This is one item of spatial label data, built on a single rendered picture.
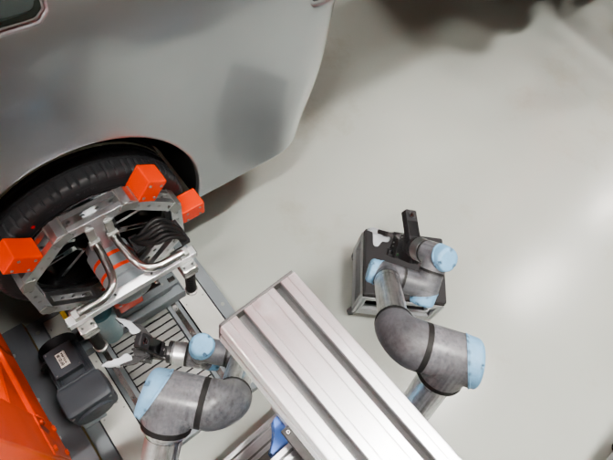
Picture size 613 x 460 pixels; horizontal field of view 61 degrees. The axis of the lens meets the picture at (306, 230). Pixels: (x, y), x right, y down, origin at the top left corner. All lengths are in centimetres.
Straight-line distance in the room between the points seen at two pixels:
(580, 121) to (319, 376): 375
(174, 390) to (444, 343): 60
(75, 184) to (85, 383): 87
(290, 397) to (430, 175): 287
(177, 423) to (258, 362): 78
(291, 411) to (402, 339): 73
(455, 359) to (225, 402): 51
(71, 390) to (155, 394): 100
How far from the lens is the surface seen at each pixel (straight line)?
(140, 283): 165
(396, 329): 119
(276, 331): 49
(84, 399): 218
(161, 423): 124
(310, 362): 48
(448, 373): 121
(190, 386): 122
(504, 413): 287
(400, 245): 171
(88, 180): 162
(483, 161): 350
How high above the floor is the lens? 249
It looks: 60 degrees down
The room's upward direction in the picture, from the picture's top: 18 degrees clockwise
